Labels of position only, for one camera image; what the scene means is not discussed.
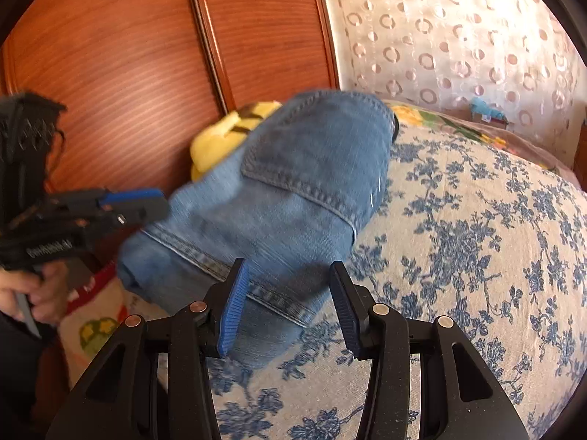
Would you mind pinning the blue denim pants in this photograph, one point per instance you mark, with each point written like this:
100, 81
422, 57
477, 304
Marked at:
298, 169

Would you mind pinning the blue floral bed sheet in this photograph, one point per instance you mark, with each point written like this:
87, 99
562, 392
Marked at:
458, 238

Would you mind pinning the person's left hand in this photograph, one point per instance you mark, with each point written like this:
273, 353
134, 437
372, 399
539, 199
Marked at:
50, 298

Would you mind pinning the circle-patterned sheer curtain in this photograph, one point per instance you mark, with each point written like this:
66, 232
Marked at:
458, 32

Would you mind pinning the colourful flower blanket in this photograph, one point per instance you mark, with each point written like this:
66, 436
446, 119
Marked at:
440, 123

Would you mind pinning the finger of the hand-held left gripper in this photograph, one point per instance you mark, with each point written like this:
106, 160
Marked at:
133, 196
142, 214

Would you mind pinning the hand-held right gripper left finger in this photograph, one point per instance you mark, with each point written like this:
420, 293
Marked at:
236, 311

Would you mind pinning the yellow plush toy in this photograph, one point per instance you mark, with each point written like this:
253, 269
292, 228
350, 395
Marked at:
215, 144

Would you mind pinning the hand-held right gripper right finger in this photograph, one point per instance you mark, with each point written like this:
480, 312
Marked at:
344, 311

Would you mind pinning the wooden cabinet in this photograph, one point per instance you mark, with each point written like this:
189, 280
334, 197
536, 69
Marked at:
581, 146

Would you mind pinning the cardboard box with blue paper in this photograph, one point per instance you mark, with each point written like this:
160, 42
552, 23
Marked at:
490, 114

